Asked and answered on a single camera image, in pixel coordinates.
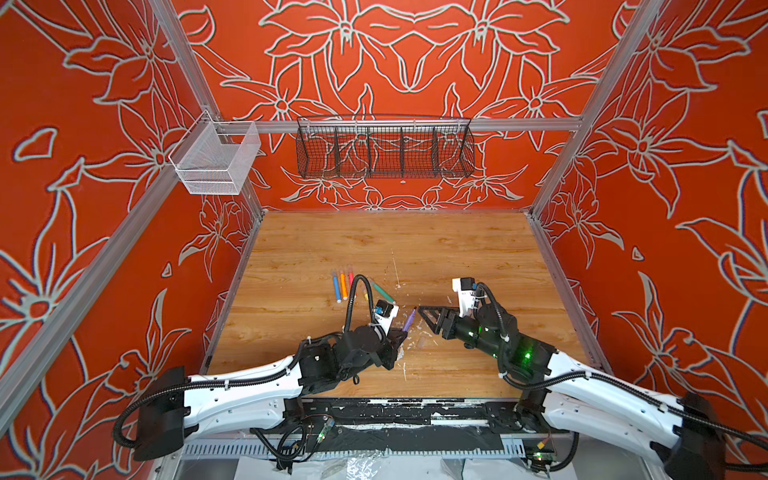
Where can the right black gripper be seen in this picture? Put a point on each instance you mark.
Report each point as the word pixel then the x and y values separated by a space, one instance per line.
pixel 447 322

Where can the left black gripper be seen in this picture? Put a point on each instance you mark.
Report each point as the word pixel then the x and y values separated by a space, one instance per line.
pixel 389 346

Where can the blue highlighter pen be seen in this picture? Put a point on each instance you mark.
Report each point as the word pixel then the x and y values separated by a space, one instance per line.
pixel 337 287

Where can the purple highlighter pen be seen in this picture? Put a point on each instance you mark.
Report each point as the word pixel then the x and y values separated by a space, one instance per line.
pixel 410 320

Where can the orange highlighter pen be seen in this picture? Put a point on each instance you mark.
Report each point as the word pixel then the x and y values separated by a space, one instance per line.
pixel 343 285

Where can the green highlighter pen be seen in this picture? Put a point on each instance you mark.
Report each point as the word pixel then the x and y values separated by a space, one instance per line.
pixel 386 296

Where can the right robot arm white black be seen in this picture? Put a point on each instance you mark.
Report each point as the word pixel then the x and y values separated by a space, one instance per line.
pixel 681 435

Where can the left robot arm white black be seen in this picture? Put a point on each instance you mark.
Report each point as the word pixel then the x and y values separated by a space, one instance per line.
pixel 177 407

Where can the white mesh basket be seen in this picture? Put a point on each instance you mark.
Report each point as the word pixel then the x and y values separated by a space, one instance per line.
pixel 207 163

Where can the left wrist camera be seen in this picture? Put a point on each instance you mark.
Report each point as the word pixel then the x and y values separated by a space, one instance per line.
pixel 384 314

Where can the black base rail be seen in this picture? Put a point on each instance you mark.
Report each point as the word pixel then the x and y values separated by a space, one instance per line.
pixel 496 415

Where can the black wire basket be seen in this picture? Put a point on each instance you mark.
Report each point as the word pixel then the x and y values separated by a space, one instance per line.
pixel 357 147

